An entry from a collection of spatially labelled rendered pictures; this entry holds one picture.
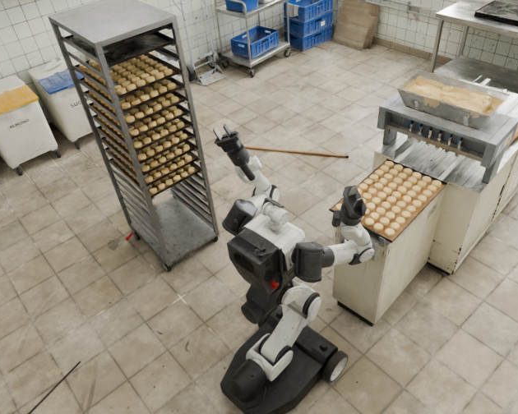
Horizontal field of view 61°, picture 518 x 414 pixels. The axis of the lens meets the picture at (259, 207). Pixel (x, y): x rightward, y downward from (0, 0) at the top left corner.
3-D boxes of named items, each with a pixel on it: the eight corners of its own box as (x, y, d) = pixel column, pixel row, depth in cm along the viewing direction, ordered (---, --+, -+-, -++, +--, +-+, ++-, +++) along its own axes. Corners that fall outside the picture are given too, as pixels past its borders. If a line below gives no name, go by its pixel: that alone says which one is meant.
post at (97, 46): (171, 264, 333) (99, 41, 220) (168, 266, 332) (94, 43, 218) (169, 262, 335) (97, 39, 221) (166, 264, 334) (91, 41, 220)
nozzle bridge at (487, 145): (399, 129, 316) (406, 85, 293) (503, 166, 276) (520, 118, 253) (373, 150, 299) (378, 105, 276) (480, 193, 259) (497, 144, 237)
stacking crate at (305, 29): (312, 19, 665) (312, 5, 651) (333, 25, 641) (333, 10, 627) (284, 31, 638) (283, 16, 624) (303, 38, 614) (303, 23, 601)
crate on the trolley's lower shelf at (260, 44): (258, 39, 627) (257, 25, 614) (279, 44, 607) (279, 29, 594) (231, 53, 598) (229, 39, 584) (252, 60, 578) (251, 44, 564)
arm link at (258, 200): (279, 208, 235) (260, 219, 216) (258, 204, 241) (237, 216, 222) (279, 186, 232) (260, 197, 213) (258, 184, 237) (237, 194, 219)
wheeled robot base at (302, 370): (272, 445, 242) (268, 420, 220) (210, 384, 271) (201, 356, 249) (341, 363, 274) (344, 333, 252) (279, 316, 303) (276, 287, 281)
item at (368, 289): (385, 247, 345) (400, 153, 285) (426, 269, 326) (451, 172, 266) (330, 304, 310) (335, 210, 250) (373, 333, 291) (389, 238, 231)
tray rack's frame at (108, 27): (222, 240, 359) (178, 14, 240) (168, 274, 337) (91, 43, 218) (179, 204, 398) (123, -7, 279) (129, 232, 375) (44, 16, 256)
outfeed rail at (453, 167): (523, 95, 336) (525, 87, 332) (527, 96, 335) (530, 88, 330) (377, 246, 235) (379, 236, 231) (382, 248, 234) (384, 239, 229)
